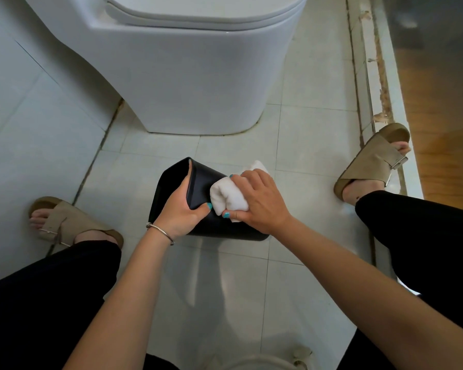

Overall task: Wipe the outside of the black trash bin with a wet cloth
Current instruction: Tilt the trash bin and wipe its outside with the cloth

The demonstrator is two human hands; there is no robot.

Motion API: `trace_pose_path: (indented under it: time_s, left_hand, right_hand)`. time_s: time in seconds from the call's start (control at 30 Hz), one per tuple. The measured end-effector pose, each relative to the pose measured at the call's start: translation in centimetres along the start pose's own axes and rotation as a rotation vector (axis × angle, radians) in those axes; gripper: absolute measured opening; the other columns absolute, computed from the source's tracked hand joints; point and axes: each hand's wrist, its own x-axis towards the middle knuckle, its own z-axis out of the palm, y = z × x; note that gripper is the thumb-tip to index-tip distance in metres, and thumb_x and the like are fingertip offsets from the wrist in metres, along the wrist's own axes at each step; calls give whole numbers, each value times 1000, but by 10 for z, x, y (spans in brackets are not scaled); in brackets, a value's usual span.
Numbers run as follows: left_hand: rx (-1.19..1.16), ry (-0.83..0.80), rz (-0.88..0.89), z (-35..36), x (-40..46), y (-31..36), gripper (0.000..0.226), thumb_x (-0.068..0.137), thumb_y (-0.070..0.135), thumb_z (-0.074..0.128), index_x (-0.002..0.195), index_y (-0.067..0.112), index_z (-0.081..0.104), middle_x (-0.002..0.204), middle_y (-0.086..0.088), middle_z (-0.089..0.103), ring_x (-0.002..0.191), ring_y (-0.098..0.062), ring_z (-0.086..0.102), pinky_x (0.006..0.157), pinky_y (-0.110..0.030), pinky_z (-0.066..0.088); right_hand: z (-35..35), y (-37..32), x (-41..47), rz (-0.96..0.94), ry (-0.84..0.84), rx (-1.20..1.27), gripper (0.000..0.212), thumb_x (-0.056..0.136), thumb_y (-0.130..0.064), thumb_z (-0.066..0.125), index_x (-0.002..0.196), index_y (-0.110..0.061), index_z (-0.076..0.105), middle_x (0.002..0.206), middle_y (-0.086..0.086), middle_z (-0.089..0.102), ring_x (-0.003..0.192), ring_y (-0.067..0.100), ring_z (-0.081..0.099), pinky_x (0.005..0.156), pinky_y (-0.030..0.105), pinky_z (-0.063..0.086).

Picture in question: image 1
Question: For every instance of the person's right forearm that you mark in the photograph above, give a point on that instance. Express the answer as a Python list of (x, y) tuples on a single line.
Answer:
[(382, 296)]

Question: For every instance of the person's beige sandal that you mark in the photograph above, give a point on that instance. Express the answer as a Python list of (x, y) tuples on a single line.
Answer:
[(69, 223), (374, 161)]

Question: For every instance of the white toilet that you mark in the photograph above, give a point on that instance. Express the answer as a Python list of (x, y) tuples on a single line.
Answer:
[(185, 73)]

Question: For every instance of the person's left hand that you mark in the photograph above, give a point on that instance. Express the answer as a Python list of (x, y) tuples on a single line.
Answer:
[(177, 215)]

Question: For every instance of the white cleaning cloth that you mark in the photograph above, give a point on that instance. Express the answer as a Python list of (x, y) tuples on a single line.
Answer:
[(227, 196)]

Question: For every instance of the black plastic waste bin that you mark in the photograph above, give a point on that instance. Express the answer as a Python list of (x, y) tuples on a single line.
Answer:
[(169, 184)]

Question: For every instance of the person's right hand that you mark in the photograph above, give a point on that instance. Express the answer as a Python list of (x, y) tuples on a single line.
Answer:
[(266, 204)]

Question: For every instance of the white toilet seat lid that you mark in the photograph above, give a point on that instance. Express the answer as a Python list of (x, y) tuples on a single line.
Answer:
[(204, 7)]

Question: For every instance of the white door threshold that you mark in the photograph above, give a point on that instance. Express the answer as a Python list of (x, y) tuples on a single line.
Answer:
[(378, 73)]

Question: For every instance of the person's right beige sandal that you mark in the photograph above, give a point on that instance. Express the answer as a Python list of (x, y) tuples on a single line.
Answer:
[(374, 161)]

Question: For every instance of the person's left forearm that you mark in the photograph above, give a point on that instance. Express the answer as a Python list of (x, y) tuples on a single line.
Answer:
[(119, 304)]

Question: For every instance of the person's left beige sandal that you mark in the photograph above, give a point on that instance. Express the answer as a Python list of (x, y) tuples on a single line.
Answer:
[(69, 223)]

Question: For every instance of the person's black trousers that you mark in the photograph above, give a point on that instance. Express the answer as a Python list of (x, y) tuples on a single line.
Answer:
[(428, 246)]

